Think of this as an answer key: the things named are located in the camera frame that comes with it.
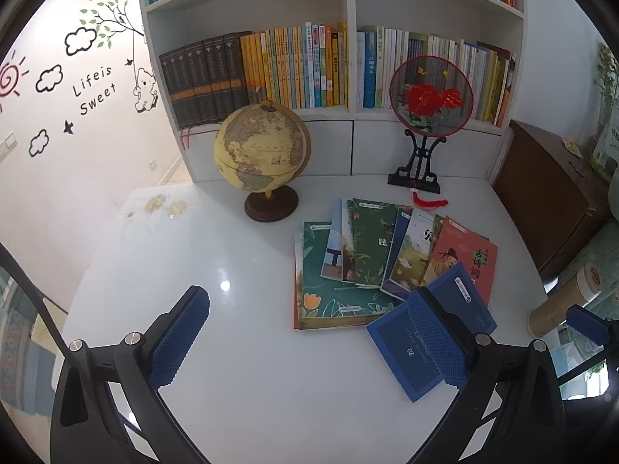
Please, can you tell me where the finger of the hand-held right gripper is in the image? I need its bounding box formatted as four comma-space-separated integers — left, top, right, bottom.
563, 305, 619, 373

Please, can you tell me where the black lettering wall sticker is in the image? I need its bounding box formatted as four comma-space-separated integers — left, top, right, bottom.
72, 65, 119, 117

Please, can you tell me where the yellow desk globe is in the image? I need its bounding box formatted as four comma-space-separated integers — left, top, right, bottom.
214, 101, 313, 223

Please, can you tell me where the black cable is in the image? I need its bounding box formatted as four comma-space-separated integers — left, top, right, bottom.
0, 243, 73, 353

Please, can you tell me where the navy blue book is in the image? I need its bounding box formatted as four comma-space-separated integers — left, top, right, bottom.
428, 260, 499, 334
365, 294, 448, 403

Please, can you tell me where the red tassel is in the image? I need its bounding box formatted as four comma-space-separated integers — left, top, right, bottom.
410, 188, 453, 211

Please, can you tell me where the red sun wall sticker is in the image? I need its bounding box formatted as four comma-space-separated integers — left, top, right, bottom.
0, 51, 30, 112

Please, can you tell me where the green leafy plant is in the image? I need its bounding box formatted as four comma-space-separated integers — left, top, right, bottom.
596, 43, 619, 126

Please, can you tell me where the brown wooden cabinet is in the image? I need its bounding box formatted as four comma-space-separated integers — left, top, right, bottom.
493, 120, 612, 281

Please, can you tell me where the blue cover book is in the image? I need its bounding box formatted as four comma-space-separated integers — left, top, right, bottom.
380, 207, 414, 300

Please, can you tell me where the dark hardcover book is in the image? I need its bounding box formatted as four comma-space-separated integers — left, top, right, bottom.
159, 51, 194, 130
217, 38, 238, 119
233, 33, 252, 114
180, 46, 210, 126
200, 41, 224, 124

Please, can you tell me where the row of yellow spine books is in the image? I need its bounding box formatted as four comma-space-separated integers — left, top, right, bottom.
240, 22, 349, 109

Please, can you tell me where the green print poster board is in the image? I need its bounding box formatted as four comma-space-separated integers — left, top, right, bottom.
590, 126, 619, 182

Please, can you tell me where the blue patterned cloth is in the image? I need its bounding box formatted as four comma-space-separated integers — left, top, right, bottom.
0, 295, 54, 419

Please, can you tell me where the cloud wall sticker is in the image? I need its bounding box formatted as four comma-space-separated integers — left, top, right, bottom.
28, 129, 50, 157
36, 65, 63, 92
64, 26, 97, 56

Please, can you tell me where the kraft paper roll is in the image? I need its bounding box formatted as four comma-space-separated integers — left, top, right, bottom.
527, 262, 603, 338

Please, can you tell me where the white bookshelf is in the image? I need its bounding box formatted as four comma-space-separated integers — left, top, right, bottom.
135, 0, 528, 184

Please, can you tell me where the red flower fan ornament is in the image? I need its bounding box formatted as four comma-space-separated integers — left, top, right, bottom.
388, 55, 475, 194

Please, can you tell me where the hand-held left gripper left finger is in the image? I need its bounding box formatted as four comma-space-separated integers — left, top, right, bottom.
51, 286, 211, 464

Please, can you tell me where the orange red poet book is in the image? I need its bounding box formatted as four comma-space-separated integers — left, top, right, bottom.
423, 215, 499, 307

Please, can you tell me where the meadow cover book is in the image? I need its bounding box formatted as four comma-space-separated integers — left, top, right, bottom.
389, 209, 443, 293

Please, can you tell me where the light blue pagoda book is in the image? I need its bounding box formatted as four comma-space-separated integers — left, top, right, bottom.
320, 198, 345, 280

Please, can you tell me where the tree wall sticker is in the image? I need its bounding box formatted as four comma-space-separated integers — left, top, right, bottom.
80, 0, 146, 51

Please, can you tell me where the large teal tulip book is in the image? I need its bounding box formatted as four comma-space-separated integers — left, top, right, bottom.
295, 221, 412, 329

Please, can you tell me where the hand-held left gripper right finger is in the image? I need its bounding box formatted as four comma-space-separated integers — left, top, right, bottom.
409, 286, 566, 464

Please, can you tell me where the bear swing wall sticker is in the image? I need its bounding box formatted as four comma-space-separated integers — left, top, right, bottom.
132, 34, 159, 113

